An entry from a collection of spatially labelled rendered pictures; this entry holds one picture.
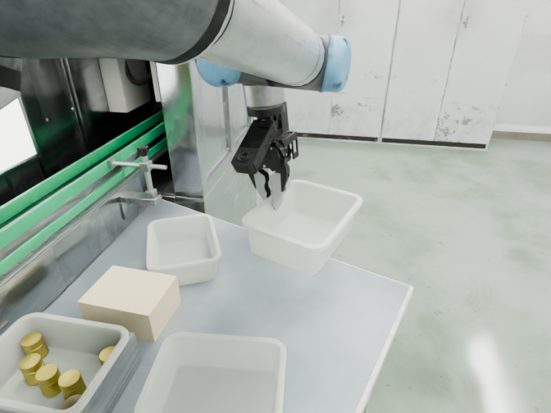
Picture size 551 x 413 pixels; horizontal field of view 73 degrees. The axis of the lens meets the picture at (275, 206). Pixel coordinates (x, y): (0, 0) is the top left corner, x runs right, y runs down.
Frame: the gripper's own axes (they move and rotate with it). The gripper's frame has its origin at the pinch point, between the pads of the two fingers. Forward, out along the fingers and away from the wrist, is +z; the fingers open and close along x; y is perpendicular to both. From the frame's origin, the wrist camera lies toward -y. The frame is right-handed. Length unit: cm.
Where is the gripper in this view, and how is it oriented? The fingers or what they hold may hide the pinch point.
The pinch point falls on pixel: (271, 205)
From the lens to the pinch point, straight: 77.5
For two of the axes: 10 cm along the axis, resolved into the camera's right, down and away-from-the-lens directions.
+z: 1.1, 8.9, 4.4
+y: 4.9, -4.3, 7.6
